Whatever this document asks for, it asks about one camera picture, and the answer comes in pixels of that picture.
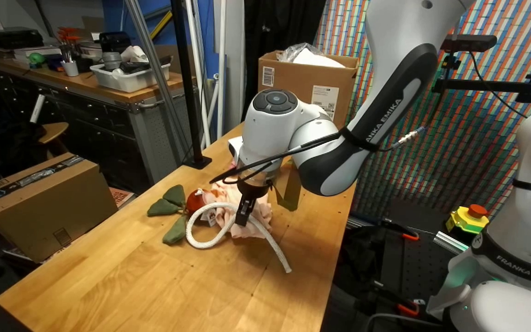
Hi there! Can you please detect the white pole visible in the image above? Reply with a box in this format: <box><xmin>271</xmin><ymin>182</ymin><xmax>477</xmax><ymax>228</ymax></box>
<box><xmin>212</xmin><ymin>0</ymin><xmax>228</xmax><ymax>139</ymax></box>

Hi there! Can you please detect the black vertical stand pole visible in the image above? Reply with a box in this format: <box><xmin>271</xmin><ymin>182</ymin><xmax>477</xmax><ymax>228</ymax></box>
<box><xmin>168</xmin><ymin>0</ymin><xmax>214</xmax><ymax>171</ymax></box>

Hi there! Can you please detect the cardboard box with black tape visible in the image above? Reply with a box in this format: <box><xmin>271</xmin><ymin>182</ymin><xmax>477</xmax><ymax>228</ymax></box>
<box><xmin>0</xmin><ymin>152</ymin><xmax>120</xmax><ymax>263</ymax></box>

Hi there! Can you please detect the black orange-handled tool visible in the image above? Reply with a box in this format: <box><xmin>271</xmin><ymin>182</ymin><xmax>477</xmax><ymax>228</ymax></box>
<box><xmin>369</xmin><ymin>278</ymin><xmax>422</xmax><ymax>318</ymax></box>
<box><xmin>380</xmin><ymin>217</ymin><xmax>422</xmax><ymax>243</ymax></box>

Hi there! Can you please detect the red green plush flower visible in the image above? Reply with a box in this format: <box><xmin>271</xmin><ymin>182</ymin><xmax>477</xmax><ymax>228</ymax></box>
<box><xmin>145</xmin><ymin>184</ymin><xmax>210</xmax><ymax>248</ymax></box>

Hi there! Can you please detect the yellow red emergency stop button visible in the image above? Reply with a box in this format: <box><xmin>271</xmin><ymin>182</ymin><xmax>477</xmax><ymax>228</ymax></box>
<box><xmin>444</xmin><ymin>202</ymin><xmax>492</xmax><ymax>237</ymax></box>

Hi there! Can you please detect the black container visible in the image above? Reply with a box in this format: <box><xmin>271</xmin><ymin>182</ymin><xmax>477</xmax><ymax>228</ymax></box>
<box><xmin>98</xmin><ymin>31</ymin><xmax>133</xmax><ymax>55</ymax></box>

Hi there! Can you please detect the white plastic bin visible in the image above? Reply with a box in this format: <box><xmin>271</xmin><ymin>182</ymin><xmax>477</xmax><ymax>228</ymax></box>
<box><xmin>88</xmin><ymin>58</ymin><xmax>173</xmax><ymax>93</ymax></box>

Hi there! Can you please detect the wooden top cabinet counter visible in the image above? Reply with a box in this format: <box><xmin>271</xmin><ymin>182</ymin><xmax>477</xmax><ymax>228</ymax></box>
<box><xmin>0</xmin><ymin>42</ymin><xmax>188</xmax><ymax>193</ymax></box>

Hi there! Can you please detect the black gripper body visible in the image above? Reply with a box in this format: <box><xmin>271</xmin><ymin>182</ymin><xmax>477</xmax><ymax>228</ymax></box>
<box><xmin>238</xmin><ymin>178</ymin><xmax>273</xmax><ymax>200</ymax></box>

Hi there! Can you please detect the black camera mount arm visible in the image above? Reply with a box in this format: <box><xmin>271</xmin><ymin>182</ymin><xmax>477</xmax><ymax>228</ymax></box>
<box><xmin>433</xmin><ymin>71</ymin><xmax>531</xmax><ymax>106</ymax></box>

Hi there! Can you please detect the black curtain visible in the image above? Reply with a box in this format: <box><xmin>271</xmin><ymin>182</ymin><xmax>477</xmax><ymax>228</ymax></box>
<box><xmin>243</xmin><ymin>0</ymin><xmax>328</xmax><ymax>121</ymax></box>

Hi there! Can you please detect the white flexible tube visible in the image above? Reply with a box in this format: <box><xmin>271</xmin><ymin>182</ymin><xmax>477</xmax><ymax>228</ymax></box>
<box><xmin>184</xmin><ymin>200</ymin><xmax>293</xmax><ymax>276</ymax></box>

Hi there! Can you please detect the cardboard box with white labels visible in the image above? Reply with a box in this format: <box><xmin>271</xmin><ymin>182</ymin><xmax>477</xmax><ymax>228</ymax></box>
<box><xmin>256</xmin><ymin>45</ymin><xmax>361</xmax><ymax>132</ymax></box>

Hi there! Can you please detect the wooden stool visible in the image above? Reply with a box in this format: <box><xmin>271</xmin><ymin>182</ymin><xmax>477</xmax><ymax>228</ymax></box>
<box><xmin>31</xmin><ymin>119</ymin><xmax>72</xmax><ymax>162</ymax></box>

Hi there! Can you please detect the clear plastic bag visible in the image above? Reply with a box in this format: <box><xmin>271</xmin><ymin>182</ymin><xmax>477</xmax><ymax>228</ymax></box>
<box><xmin>276</xmin><ymin>40</ymin><xmax>348</xmax><ymax>69</ymax></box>

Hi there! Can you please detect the white cup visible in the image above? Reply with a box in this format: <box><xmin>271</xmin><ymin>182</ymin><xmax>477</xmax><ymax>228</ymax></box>
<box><xmin>61</xmin><ymin>56</ymin><xmax>81</xmax><ymax>79</ymax></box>

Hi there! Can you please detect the black office chair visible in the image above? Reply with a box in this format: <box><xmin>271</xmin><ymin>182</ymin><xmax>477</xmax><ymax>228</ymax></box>
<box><xmin>0</xmin><ymin>115</ymin><xmax>50</xmax><ymax>186</ymax></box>

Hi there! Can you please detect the small green object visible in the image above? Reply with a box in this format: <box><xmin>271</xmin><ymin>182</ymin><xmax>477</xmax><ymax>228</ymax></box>
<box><xmin>27</xmin><ymin>51</ymin><xmax>48</xmax><ymax>69</ymax></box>

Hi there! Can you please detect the black stereo camera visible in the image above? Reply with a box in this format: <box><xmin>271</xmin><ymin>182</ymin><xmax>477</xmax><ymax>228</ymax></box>
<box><xmin>439</xmin><ymin>32</ymin><xmax>499</xmax><ymax>55</ymax></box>

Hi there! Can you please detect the grey metal tripod pole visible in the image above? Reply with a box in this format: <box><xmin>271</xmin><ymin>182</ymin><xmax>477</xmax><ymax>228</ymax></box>
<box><xmin>122</xmin><ymin>0</ymin><xmax>192</xmax><ymax>163</ymax></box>

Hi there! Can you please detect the pale pink white cloth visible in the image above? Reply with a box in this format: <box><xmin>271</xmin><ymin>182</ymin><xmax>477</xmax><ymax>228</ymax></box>
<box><xmin>206</xmin><ymin>180</ymin><xmax>276</xmax><ymax>241</ymax></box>

